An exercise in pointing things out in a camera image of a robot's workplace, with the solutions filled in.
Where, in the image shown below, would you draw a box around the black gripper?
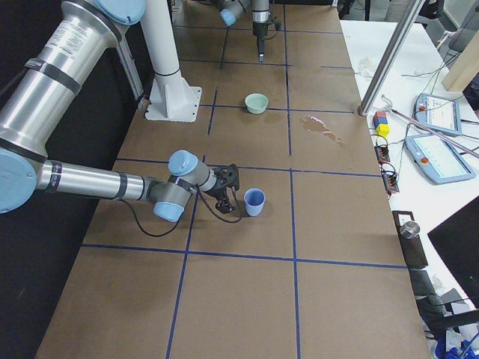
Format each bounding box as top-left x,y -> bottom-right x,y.
206,183 -> 234,214
252,10 -> 270,62

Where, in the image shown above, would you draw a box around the light blue plastic cup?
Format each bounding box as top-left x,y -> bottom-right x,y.
243,188 -> 266,217

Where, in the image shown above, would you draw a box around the mint green bowl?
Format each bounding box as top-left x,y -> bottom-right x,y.
245,93 -> 269,114

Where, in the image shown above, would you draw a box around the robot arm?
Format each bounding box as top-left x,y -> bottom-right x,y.
206,0 -> 273,63
1,1 -> 136,231

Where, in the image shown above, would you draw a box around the crumpled white tissue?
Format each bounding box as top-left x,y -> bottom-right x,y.
354,57 -> 378,79

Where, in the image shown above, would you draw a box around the red blue yellow blocks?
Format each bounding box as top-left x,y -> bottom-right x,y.
373,111 -> 390,138

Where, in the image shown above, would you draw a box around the metal rod grabber tool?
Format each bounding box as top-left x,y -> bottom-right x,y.
381,94 -> 478,159

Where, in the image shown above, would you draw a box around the steel cylinder cup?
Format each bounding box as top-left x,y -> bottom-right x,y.
400,221 -> 421,239

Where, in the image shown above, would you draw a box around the far teach pendant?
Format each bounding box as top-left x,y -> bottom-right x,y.
413,93 -> 462,136

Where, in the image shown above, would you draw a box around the teach pendant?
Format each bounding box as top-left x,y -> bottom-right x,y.
413,93 -> 462,136
405,135 -> 476,185

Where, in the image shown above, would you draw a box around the near teach pendant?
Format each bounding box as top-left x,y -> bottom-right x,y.
405,135 -> 476,185

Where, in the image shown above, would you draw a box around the wooden board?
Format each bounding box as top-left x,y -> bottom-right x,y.
442,33 -> 478,92

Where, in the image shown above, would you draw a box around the black monitor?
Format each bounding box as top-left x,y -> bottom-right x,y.
428,198 -> 479,307

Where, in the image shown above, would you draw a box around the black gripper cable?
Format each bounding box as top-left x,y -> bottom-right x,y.
118,186 -> 244,237

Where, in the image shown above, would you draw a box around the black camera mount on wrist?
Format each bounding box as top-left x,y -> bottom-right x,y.
213,164 -> 240,191

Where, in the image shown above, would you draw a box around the white camera mast with base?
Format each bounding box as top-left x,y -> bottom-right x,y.
141,0 -> 202,123

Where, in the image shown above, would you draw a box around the aluminium frame post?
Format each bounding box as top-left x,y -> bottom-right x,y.
359,1 -> 425,116

